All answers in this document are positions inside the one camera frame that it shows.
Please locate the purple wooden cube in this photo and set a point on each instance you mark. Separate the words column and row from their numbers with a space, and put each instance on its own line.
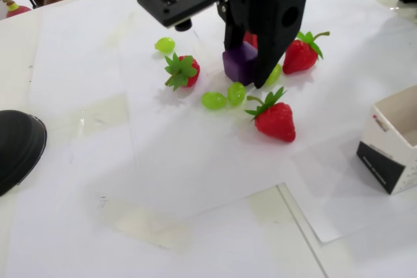
column 238, row 64

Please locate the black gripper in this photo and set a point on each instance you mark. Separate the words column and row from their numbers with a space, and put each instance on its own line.
column 273, row 21

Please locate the long-stemmed red toy strawberry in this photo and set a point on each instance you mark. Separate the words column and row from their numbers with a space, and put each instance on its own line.
column 298, row 56

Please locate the small red toy strawberry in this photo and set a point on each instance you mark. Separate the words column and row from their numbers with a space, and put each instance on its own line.
column 187, row 71

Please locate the red wooden cube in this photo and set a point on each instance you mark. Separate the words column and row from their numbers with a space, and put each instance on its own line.
column 251, row 39

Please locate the black round camera stand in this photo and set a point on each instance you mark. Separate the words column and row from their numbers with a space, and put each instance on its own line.
column 18, row 151

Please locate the green toy grape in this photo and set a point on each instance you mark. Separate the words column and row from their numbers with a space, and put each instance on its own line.
column 164, row 44
column 236, row 93
column 213, row 101
column 274, row 74

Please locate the large red toy strawberry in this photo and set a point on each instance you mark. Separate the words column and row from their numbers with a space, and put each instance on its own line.
column 277, row 121

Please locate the red fire extinguisher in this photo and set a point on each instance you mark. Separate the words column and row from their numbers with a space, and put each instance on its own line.
column 18, row 11

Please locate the white and black carton box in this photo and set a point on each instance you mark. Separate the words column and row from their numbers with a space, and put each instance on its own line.
column 381, row 164

